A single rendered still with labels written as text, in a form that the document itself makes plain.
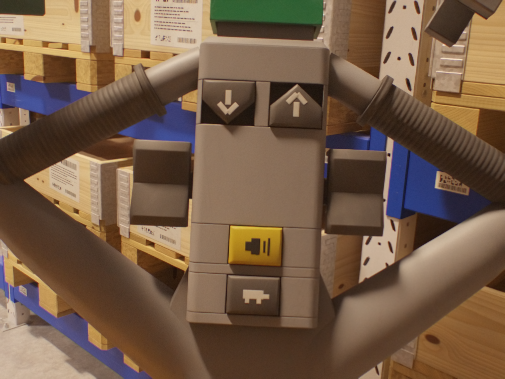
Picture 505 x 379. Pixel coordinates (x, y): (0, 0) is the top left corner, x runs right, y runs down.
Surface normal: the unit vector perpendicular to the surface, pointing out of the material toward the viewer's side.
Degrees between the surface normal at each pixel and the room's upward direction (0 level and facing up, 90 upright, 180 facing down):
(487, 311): 90
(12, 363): 0
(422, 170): 90
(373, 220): 57
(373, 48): 90
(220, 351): 71
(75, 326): 90
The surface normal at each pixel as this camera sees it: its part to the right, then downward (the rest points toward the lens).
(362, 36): 0.72, 0.21
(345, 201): 0.01, -0.31
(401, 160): -0.69, 0.16
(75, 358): 0.04, -0.96
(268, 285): 0.00, -0.02
